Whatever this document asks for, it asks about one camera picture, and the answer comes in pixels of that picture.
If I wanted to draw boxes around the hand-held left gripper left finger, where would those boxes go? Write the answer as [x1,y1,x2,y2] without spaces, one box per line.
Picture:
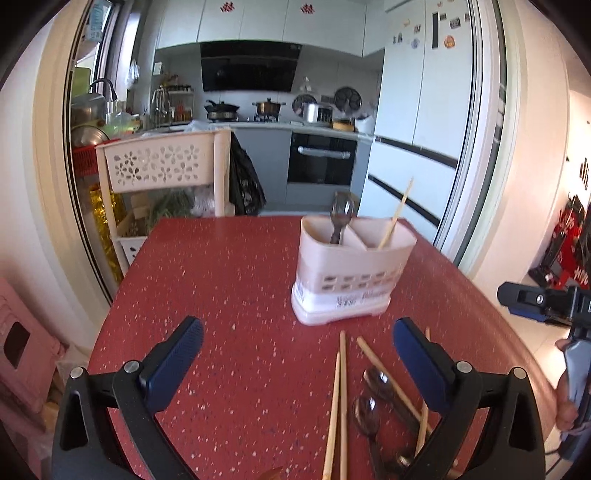
[51,316,205,480]

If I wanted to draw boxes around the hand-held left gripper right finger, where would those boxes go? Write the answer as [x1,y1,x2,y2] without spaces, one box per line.
[392,317,546,480]

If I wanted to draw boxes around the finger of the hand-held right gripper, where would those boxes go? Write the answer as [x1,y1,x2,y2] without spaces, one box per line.
[497,281,579,324]

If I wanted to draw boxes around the wooden chopstick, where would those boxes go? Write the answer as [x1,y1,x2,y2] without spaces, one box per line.
[355,336,460,469]
[339,330,348,480]
[322,352,341,480]
[378,178,414,250]

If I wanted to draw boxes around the metal spoon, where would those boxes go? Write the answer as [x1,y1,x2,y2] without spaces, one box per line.
[363,367,432,437]
[352,396,386,480]
[330,191,358,245]

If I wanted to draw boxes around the dark translucent plastic spoon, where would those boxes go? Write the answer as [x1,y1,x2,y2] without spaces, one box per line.
[387,447,419,476]

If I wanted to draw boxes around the white plastic utensil holder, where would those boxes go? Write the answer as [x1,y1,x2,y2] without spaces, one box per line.
[291,215,416,326]

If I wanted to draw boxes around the person's right hand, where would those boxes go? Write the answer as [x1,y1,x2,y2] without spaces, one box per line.
[556,339,575,431]

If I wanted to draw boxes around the red and black printed item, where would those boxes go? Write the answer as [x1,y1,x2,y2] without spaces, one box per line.
[529,194,591,291]

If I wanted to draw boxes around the pink plastic stool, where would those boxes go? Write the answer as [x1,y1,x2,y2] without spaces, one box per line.
[0,277,68,432]

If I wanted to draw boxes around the green vegetables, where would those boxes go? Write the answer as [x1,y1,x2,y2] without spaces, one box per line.
[148,189,195,227]

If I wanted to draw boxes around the gold foil bag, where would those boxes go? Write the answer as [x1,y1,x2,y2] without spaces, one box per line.
[88,182,125,278]

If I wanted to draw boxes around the metal spoon in holder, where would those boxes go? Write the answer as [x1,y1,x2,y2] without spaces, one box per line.
[330,191,358,245]

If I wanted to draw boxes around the black plastic bag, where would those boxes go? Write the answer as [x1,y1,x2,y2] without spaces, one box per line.
[228,134,267,217]

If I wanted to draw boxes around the white plastic storage rack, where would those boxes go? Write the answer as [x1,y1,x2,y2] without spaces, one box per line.
[95,129,234,278]

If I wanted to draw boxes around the white refrigerator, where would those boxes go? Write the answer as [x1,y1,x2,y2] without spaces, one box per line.
[360,0,476,241]

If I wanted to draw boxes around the red plastic basket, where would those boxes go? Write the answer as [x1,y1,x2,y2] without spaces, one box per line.
[71,147,100,176]

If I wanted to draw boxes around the black built-in oven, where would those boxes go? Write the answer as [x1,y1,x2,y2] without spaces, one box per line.
[286,129,358,188]

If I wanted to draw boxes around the spice rack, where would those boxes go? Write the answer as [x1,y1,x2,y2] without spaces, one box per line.
[152,83,195,127]

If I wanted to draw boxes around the black wok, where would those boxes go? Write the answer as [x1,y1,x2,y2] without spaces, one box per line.
[204,100,241,121]

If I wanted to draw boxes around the stainless steel basin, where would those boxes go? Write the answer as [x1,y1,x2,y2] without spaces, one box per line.
[71,93,109,148]

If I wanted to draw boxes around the stainless steel pot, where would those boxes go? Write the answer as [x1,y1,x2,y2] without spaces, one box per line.
[252,98,286,117]

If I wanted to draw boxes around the group of fridge magnets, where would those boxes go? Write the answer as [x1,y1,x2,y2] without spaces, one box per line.
[390,9,472,51]

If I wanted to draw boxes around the round black perforated plate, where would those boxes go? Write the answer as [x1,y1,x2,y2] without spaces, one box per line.
[292,93,318,116]
[333,86,362,113]

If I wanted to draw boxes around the kitchen faucet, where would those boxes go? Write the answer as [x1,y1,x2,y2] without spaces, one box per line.
[89,78,118,104]

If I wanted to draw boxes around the green plastic container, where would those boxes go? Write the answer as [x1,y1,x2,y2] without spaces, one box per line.
[74,67,93,97]

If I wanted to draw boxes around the black range hood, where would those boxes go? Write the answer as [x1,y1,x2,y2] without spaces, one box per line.
[200,41,303,93]

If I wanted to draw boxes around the white upper cabinets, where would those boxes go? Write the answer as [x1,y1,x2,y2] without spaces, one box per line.
[154,0,386,58]

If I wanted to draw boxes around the thin black cable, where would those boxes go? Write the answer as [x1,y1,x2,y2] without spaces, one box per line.
[545,438,570,480]

